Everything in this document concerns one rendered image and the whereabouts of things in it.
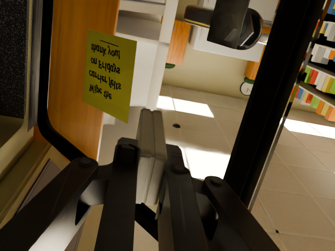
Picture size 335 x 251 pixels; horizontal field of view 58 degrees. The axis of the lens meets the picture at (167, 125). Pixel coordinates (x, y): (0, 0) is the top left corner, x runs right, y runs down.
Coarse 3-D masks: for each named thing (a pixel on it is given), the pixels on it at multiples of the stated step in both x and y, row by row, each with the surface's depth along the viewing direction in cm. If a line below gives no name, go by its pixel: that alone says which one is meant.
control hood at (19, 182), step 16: (32, 144) 42; (48, 144) 43; (32, 160) 38; (64, 160) 44; (16, 176) 35; (32, 176) 36; (0, 192) 32; (16, 192) 32; (0, 208) 30; (16, 208) 31; (96, 208) 44; (0, 224) 28; (96, 224) 42; (80, 240) 37
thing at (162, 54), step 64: (64, 0) 32; (128, 0) 25; (192, 0) 21; (256, 0) 18; (64, 64) 34; (128, 64) 26; (192, 64) 22; (256, 64) 18; (64, 128) 36; (128, 128) 28; (192, 128) 23; (256, 192) 20
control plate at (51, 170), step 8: (48, 160) 40; (48, 168) 39; (56, 168) 41; (40, 176) 37; (48, 176) 38; (40, 184) 36; (32, 192) 34; (24, 200) 32; (80, 232) 38; (72, 240) 35; (72, 248) 35
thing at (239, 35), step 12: (216, 0) 18; (228, 0) 17; (240, 0) 17; (216, 12) 18; (228, 12) 17; (240, 12) 17; (216, 24) 18; (228, 24) 17; (240, 24) 17; (252, 24) 18; (216, 36) 18; (228, 36) 17; (240, 36) 19
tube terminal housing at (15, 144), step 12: (0, 120) 37; (12, 120) 38; (24, 120) 38; (0, 132) 35; (12, 132) 35; (24, 132) 39; (0, 144) 33; (12, 144) 35; (24, 144) 39; (0, 156) 32; (12, 156) 36; (0, 168) 33; (0, 180) 34
